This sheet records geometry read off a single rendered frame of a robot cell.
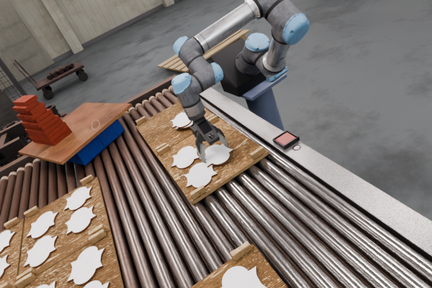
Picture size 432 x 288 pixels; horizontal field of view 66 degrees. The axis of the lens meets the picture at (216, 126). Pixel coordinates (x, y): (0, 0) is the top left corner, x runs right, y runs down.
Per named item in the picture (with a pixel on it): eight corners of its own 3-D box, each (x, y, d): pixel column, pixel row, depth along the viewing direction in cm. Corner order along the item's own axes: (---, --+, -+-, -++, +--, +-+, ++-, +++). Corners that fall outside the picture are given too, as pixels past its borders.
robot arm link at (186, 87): (194, 72, 116) (174, 84, 114) (206, 98, 122) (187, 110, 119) (185, 69, 123) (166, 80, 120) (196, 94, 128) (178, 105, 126)
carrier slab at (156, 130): (189, 98, 195) (188, 96, 194) (220, 120, 161) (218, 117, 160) (136, 128, 187) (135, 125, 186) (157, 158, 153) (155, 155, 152)
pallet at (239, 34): (220, 35, 603) (218, 28, 597) (254, 36, 528) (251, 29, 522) (159, 71, 554) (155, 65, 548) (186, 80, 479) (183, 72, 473)
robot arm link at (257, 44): (254, 41, 182) (260, 26, 169) (269, 59, 179) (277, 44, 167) (237, 51, 178) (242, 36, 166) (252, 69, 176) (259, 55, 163)
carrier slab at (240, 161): (220, 120, 161) (219, 117, 160) (269, 153, 126) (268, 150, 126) (158, 158, 152) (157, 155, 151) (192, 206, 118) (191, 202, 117)
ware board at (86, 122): (85, 105, 220) (84, 102, 219) (132, 105, 189) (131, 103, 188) (19, 153, 189) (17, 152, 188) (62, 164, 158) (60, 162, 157)
